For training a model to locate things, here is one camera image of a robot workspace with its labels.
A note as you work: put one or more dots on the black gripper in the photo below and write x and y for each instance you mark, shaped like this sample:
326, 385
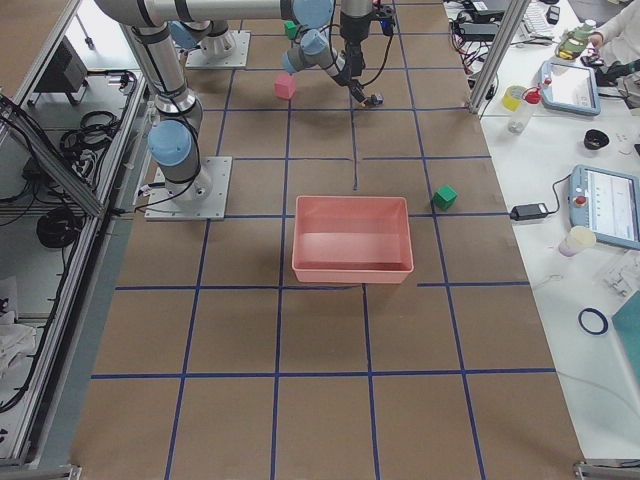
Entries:
354, 51
344, 75

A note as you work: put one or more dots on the green cube near base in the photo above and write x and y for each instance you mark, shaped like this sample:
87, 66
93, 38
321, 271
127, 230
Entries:
291, 29

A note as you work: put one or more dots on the pink cube centre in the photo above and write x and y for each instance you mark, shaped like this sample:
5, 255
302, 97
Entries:
285, 86

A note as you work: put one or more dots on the green cube near bin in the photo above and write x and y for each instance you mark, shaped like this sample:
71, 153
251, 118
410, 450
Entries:
444, 197

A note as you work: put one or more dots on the yellow tape roll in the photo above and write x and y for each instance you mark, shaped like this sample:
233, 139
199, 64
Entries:
512, 97

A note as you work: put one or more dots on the pink plastic bin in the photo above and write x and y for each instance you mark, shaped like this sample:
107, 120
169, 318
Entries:
352, 239

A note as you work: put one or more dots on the teach pendant far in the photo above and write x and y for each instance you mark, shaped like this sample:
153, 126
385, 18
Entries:
570, 88

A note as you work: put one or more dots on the teach pendant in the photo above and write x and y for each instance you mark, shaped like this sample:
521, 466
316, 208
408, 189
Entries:
607, 203
570, 88

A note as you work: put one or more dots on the black power adapter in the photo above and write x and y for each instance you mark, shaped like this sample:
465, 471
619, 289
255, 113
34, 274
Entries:
526, 212

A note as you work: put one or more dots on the paper cup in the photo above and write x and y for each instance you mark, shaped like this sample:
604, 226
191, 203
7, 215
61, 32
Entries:
578, 239

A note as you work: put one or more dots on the teach pendant near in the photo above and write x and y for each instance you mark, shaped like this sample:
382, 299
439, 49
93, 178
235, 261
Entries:
607, 203

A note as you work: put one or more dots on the white cloth rag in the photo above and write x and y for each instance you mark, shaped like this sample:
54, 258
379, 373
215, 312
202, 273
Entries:
18, 341

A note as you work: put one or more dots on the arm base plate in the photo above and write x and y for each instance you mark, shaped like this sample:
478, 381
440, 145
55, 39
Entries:
226, 51
205, 198

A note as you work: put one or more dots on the aluminium frame post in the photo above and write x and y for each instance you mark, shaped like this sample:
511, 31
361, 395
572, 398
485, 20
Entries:
508, 28

